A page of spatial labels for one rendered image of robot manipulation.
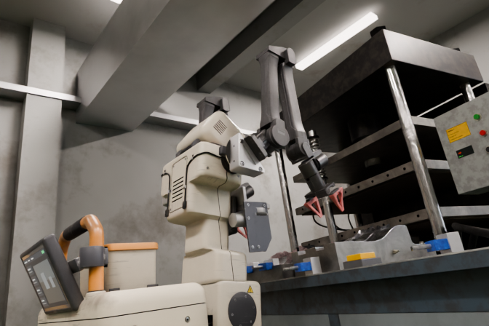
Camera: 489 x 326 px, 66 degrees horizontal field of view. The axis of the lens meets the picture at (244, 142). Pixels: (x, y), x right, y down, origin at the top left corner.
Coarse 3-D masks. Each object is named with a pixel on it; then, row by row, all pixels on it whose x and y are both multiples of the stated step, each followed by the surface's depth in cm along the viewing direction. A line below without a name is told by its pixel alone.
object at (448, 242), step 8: (456, 232) 102; (432, 240) 101; (440, 240) 101; (448, 240) 101; (456, 240) 101; (416, 248) 101; (424, 248) 101; (432, 248) 101; (440, 248) 100; (448, 248) 100; (456, 248) 100
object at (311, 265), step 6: (306, 258) 130; (312, 258) 128; (318, 258) 129; (294, 264) 130; (300, 264) 126; (306, 264) 127; (312, 264) 127; (318, 264) 128; (288, 270) 126; (300, 270) 126; (306, 270) 126; (312, 270) 126; (318, 270) 127
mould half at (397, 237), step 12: (384, 228) 148; (396, 228) 143; (348, 240) 160; (360, 240) 150; (372, 240) 142; (384, 240) 138; (396, 240) 141; (408, 240) 144; (312, 252) 137; (324, 252) 131; (336, 252) 126; (348, 252) 128; (360, 252) 131; (384, 252) 136; (408, 252) 141; (420, 252) 144; (432, 252) 147; (324, 264) 131; (336, 264) 125; (300, 276) 142
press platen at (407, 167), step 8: (432, 160) 199; (440, 160) 203; (400, 168) 202; (408, 168) 198; (432, 168) 197; (440, 168) 200; (448, 168) 203; (376, 176) 216; (384, 176) 211; (392, 176) 206; (400, 176) 204; (360, 184) 227; (368, 184) 221; (376, 184) 216; (344, 192) 238; (352, 192) 232; (320, 200) 257; (296, 208) 281; (304, 208) 272
